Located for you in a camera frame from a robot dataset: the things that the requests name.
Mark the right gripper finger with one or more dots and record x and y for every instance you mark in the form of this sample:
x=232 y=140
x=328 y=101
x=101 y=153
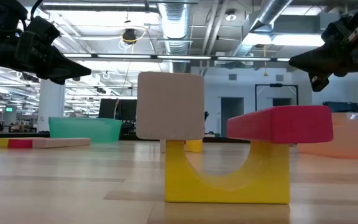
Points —
x=315 y=63
x=319 y=81

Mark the large red rectangular block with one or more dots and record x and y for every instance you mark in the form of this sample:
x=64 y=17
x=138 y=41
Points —
x=291 y=124

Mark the natural wood cube block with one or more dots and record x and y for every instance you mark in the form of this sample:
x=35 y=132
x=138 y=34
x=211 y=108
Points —
x=169 y=105

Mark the yellow cylinder block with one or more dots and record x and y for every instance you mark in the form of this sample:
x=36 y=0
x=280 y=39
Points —
x=194 y=146

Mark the yellow arch block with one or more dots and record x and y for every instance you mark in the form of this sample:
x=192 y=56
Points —
x=228 y=194

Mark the white building column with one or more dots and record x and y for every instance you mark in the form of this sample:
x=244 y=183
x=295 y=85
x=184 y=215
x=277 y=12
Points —
x=51 y=105

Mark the dark blue machine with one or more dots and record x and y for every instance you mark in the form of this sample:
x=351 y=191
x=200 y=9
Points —
x=342 y=107

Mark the grey door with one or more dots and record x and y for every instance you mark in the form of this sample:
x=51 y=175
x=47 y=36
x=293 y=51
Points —
x=281 y=102
x=232 y=107

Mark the black computer monitor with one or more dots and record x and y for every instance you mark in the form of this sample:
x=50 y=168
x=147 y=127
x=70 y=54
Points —
x=107 y=109
x=128 y=110

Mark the green translucent bin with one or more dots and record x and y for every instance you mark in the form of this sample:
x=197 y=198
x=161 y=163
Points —
x=85 y=130

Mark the green exit sign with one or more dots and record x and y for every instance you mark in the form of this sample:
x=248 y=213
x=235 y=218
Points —
x=9 y=109

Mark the orange translucent bin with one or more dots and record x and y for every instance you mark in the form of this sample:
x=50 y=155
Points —
x=353 y=137

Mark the long ceiling light bar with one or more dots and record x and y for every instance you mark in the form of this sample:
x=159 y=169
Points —
x=182 y=57

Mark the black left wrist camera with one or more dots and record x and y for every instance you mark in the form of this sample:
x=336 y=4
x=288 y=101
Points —
x=42 y=28

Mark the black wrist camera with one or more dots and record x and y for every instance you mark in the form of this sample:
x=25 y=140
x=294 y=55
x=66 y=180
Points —
x=336 y=31
x=42 y=28

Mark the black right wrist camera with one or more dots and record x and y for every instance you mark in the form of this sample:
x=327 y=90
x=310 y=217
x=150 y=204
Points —
x=336 y=31

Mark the black metal frame stand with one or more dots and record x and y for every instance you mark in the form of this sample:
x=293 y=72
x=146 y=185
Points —
x=276 y=85

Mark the black aluminium table frame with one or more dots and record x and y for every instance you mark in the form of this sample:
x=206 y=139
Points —
x=20 y=135

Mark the silver ventilation duct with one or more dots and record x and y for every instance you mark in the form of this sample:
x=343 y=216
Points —
x=176 y=28
x=269 y=12

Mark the black ceiling camera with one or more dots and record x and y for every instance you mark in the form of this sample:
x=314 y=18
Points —
x=129 y=35

